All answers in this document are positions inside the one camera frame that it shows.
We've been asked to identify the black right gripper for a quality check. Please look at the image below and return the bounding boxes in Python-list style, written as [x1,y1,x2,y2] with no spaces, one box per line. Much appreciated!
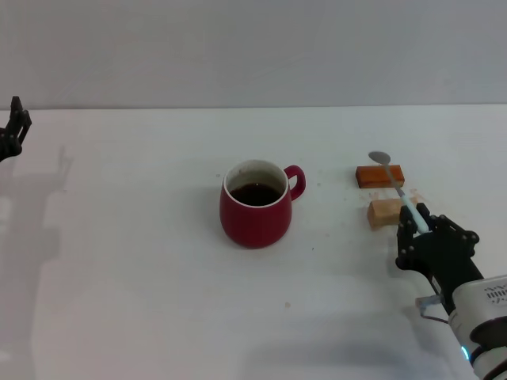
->
[395,202,486,314]

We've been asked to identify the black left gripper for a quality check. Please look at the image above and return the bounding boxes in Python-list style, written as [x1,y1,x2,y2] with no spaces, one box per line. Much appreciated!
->
[0,96,32,162]

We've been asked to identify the grey spoon with blue handle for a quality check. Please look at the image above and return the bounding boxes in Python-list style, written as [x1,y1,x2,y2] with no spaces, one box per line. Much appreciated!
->
[368,150,430,234]

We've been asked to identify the red ceramic mug with coffee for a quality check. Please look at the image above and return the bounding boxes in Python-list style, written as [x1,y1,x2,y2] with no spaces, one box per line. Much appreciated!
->
[219,158,307,249]

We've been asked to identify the light wooden block with notch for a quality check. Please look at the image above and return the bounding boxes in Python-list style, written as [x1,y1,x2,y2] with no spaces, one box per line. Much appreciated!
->
[366,199,419,231]

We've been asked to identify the orange-brown wooden block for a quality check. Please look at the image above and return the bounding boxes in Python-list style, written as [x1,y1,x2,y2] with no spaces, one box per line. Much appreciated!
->
[355,164,406,190]

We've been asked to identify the grey cable with metal plug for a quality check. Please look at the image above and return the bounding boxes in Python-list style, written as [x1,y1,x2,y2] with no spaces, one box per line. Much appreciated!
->
[414,294,452,322]

